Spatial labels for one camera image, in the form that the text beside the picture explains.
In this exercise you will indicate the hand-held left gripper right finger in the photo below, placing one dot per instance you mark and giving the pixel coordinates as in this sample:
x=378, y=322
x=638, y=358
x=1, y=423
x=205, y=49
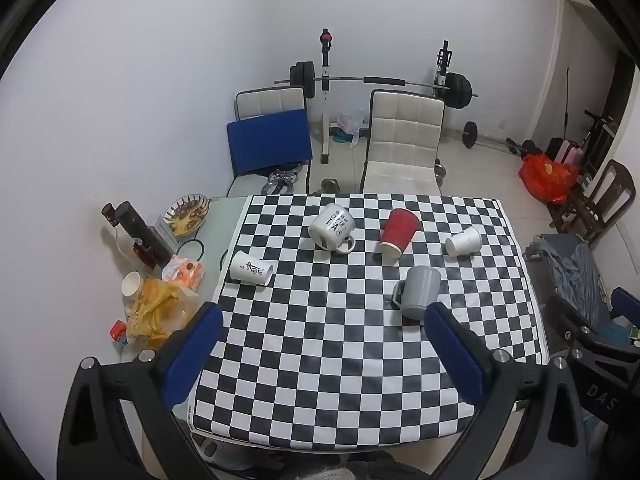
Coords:
x=457, y=355

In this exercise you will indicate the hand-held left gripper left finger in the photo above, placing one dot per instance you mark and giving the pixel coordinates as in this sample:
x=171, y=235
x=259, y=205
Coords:
x=192, y=355

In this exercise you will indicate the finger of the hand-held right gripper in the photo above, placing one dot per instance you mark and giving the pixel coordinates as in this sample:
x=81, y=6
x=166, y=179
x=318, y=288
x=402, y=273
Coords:
x=575, y=322
x=627, y=304

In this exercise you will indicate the white paper cup brown inside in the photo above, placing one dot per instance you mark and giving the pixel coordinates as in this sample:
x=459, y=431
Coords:
x=131, y=286

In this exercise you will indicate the white cup with bird print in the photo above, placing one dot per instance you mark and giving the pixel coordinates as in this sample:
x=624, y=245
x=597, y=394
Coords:
x=250, y=267

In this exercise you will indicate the small plain white paper cup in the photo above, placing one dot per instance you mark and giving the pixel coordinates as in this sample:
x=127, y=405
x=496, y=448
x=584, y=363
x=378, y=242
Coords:
x=464, y=241

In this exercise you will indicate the red paper cup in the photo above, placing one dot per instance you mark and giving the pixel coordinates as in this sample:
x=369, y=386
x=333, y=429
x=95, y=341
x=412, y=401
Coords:
x=399, y=232

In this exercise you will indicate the grey cloth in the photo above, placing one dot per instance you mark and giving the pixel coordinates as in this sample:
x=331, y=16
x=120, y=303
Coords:
x=572, y=270

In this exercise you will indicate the yellow plastic bag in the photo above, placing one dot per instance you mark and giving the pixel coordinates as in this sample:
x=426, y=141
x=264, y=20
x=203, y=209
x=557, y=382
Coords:
x=160, y=310

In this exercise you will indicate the grey mug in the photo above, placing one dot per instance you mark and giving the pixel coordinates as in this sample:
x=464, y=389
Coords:
x=420, y=290

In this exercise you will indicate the red can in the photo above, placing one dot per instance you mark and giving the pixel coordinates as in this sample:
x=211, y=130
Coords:
x=119, y=331

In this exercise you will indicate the orange tissue packet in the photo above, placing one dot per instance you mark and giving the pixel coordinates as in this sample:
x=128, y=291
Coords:
x=182, y=272

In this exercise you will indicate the black and white checkered mat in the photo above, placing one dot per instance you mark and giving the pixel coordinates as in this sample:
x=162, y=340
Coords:
x=340, y=340

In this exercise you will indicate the dark wooden chair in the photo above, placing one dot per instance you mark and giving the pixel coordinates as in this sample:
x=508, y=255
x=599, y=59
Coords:
x=607, y=185

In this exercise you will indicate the black thermos bottle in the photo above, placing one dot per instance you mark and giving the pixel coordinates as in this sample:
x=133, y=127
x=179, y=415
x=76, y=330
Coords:
x=142, y=232

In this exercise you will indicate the bowl of food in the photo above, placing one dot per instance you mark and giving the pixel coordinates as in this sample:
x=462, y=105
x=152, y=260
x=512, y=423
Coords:
x=187, y=215

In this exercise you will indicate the red plastic bag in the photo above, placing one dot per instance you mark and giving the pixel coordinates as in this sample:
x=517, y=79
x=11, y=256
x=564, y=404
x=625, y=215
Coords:
x=547, y=177

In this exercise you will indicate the pink suitcase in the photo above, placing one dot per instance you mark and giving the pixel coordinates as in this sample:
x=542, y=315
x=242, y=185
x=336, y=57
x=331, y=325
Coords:
x=570, y=152

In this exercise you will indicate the white mug with black print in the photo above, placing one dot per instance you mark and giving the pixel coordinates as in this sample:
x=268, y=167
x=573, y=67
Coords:
x=330, y=225

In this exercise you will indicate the chrome weight plates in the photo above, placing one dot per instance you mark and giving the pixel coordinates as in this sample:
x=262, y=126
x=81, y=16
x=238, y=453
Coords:
x=282, y=180

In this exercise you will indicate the chrome dumbbell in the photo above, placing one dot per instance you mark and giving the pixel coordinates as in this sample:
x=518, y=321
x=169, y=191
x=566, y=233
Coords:
x=330, y=185

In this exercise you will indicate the white padded chair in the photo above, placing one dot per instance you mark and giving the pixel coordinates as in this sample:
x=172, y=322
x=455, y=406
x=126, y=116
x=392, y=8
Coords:
x=405, y=140
x=270, y=100

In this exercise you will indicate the blue cushion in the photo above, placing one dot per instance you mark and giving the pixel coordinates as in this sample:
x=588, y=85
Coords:
x=270, y=142

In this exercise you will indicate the clear plastic bag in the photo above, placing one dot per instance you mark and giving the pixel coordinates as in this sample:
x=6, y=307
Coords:
x=350, y=122

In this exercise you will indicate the barbell with black plates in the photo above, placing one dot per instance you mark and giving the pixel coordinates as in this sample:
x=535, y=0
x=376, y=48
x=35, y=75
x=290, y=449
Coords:
x=457, y=91

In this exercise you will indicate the barbell on rack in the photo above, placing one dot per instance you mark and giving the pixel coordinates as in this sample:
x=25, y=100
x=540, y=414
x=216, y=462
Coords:
x=325, y=110

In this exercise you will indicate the white door frame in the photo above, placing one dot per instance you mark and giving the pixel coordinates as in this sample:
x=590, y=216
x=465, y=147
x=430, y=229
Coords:
x=562, y=35

